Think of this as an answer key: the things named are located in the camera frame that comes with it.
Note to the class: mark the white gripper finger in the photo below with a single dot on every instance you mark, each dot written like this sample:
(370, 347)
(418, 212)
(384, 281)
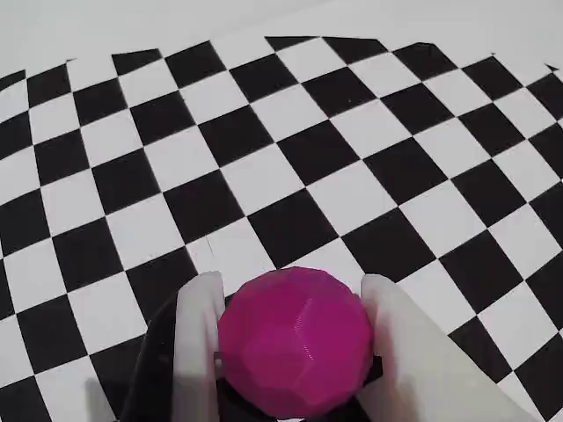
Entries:
(418, 373)
(195, 343)

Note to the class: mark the pink faceted ball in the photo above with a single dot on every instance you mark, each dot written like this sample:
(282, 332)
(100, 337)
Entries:
(294, 343)

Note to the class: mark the checkerboard printed white mat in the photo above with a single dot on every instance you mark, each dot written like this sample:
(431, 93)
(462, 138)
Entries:
(264, 154)

